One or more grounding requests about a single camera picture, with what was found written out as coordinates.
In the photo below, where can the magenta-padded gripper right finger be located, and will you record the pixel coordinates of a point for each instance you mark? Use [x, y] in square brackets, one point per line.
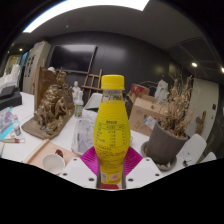
[135, 163]

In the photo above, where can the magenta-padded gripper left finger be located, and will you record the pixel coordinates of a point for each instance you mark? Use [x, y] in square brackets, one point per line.
[87, 163]

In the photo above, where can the yellow drink bottle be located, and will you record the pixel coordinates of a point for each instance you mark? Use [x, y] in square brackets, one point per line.
[111, 133]

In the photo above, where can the printed paper sheet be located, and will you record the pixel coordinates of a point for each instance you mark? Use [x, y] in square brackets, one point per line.
[83, 133]

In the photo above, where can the beige cup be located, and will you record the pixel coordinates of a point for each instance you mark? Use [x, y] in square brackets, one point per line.
[53, 165]

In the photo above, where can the dried plant in grey pot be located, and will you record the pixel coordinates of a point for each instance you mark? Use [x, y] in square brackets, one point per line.
[163, 143]

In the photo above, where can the cardboard box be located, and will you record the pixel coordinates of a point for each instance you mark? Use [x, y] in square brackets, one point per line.
[140, 116]

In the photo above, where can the light wooden work board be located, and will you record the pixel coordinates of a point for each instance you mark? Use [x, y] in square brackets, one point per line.
[36, 156]

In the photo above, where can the clear spray bottle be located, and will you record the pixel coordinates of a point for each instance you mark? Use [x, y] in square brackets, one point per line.
[79, 106]

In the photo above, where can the white plastic chair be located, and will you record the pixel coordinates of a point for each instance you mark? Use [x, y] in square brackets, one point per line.
[195, 146]
[209, 157]
[93, 101]

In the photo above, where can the golden-brown sculpture on wooden base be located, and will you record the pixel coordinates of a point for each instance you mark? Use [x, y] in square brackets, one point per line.
[53, 106]

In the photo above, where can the red box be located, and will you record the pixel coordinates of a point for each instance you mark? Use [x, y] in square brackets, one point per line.
[139, 90]

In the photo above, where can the wooden easel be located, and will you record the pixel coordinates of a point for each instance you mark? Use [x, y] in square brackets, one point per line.
[90, 87]

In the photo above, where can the wooden figure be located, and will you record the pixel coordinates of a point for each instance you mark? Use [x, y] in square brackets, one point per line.
[201, 123]

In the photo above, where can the wooden paintbrush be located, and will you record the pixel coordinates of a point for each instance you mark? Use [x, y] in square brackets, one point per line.
[13, 140]

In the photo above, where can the small paint jar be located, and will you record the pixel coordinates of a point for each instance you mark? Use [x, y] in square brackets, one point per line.
[17, 129]

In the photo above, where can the white wrapped object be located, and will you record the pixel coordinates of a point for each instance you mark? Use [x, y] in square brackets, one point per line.
[162, 90]

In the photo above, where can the black flat box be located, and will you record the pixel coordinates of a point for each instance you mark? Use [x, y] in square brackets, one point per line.
[6, 92]
[11, 101]

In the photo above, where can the white plaster bust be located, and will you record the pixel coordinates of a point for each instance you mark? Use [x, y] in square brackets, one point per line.
[51, 69]

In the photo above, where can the white cabinet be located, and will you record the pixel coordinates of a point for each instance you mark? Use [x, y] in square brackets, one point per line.
[36, 66]

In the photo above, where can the ceiling spotlights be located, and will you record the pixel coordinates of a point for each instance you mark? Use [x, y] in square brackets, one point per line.
[194, 64]

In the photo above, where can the long ceiling light strip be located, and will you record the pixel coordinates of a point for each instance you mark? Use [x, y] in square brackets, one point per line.
[86, 8]

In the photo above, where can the black wall screen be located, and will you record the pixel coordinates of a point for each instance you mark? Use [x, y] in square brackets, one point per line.
[71, 58]

